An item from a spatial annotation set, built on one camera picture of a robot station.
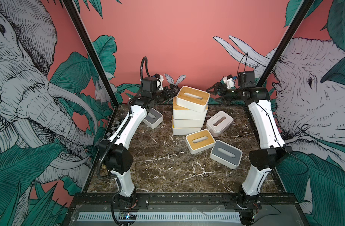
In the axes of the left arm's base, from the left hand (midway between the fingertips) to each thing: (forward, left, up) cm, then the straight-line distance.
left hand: (177, 89), depth 77 cm
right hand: (-5, -17, +2) cm, 18 cm away
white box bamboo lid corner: (-8, -1, -11) cm, 13 cm away
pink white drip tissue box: (-3, -30, -29) cm, 42 cm away
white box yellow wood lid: (-6, -6, -30) cm, 31 cm away
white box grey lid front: (-23, -32, -36) cm, 54 cm away
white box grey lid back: (+5, +17, -32) cm, 37 cm away
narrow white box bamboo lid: (-4, -9, -4) cm, 11 cm away
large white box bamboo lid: (-6, -7, -23) cm, 25 cm away
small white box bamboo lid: (-14, -16, -34) cm, 40 cm away
